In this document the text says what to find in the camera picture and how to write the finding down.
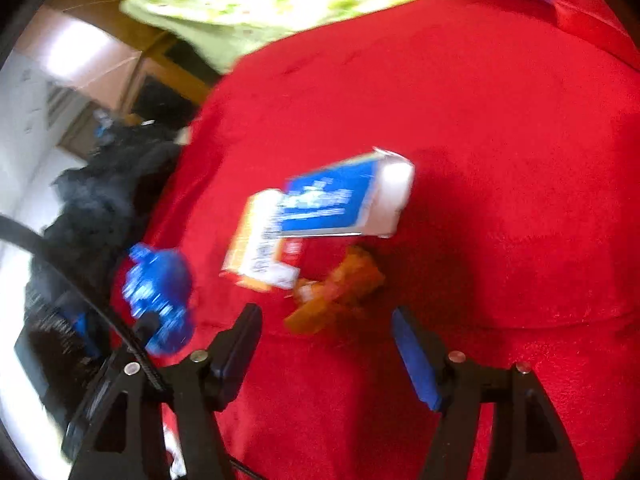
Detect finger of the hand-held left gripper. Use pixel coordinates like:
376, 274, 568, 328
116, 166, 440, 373
70, 307, 103, 358

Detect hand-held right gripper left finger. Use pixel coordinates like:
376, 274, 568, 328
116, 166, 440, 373
67, 302, 264, 480

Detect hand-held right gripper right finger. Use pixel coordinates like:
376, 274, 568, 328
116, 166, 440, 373
391, 306, 583, 480

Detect blue wrapper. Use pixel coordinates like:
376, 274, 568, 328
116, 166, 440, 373
122, 244, 197, 358

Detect orange wrapper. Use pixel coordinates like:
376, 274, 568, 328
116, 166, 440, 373
284, 245, 386, 336

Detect orange and white box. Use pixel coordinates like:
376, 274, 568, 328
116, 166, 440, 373
220, 189, 303, 293

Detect blue and white carton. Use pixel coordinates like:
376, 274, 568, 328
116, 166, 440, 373
277, 147, 416, 239

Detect dark cloth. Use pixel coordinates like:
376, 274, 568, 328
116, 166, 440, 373
25, 120, 183, 321

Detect red blanket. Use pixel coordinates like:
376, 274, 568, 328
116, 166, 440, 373
110, 0, 640, 480

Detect wooden wardrobe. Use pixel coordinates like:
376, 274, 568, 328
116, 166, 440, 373
15, 0, 211, 126

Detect black cable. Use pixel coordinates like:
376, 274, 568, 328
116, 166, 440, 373
229, 456, 263, 480
0, 215, 168, 401

